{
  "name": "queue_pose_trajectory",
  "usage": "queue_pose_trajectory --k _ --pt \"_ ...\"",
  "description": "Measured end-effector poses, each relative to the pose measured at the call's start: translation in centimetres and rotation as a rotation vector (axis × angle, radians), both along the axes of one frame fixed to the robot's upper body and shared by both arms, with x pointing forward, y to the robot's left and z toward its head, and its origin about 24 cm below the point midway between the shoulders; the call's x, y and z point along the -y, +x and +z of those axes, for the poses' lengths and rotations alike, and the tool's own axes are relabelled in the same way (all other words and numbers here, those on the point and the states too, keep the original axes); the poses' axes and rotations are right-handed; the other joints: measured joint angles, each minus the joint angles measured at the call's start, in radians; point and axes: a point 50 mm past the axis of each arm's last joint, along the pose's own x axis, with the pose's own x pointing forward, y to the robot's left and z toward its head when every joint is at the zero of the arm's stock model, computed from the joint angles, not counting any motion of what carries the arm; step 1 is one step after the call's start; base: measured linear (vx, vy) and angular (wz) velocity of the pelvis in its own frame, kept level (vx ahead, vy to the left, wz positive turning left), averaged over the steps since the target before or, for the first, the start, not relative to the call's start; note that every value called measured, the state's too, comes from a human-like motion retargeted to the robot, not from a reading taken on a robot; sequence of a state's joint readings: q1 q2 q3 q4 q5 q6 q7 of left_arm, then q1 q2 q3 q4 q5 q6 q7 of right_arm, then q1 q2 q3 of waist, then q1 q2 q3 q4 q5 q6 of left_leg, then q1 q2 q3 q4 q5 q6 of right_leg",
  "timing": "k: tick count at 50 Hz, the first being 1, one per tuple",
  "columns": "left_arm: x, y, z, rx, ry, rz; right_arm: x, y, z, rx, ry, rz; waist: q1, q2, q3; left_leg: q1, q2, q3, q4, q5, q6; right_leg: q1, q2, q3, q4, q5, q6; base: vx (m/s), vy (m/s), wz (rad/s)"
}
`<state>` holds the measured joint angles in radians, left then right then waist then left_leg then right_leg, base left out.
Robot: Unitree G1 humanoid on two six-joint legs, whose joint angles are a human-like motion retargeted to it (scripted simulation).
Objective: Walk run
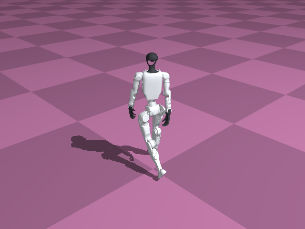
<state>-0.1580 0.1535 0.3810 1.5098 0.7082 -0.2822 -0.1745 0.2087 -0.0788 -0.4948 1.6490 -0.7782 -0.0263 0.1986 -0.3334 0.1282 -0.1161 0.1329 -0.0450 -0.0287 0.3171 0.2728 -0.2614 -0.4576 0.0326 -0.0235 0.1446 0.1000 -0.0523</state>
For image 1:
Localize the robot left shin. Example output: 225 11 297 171
146 142 162 172

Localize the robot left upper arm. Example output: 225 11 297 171
133 72 143 95

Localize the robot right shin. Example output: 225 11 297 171
152 128 161 148

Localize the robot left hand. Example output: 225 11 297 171
128 106 136 119

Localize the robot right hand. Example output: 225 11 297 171
162 109 171 126

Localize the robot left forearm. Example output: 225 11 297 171
128 89 136 109

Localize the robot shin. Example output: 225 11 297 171
152 128 161 148
146 142 162 172

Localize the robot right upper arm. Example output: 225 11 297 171
162 72 170 96

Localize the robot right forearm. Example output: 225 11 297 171
165 90 172 113

